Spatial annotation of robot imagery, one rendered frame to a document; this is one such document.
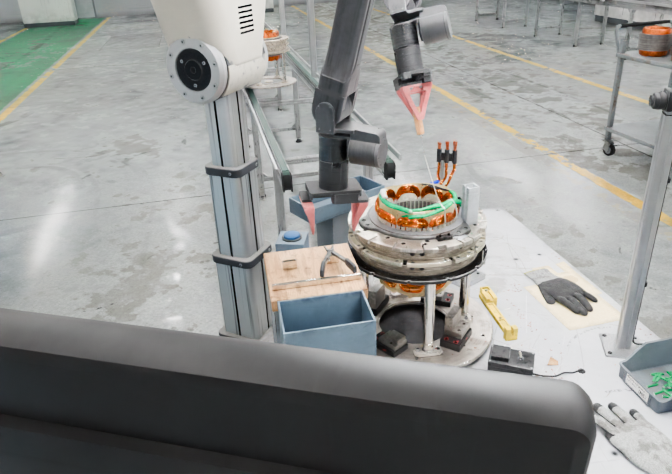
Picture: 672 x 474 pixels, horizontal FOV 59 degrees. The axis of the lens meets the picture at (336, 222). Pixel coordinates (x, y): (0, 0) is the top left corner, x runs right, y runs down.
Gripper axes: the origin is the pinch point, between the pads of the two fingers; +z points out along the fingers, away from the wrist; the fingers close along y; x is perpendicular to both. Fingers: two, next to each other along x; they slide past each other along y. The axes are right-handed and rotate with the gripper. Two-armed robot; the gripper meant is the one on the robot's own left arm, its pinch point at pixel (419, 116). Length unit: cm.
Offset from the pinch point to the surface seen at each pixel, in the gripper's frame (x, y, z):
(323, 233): 23.7, 35.2, 24.7
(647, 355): -40, -6, 62
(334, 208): 20.0, 26.8, 17.9
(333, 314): 27.5, -13.4, 35.4
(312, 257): 29.0, -0.6, 25.3
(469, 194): -7.5, -1.5, 18.8
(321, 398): 32, -110, 13
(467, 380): 28, -111, 13
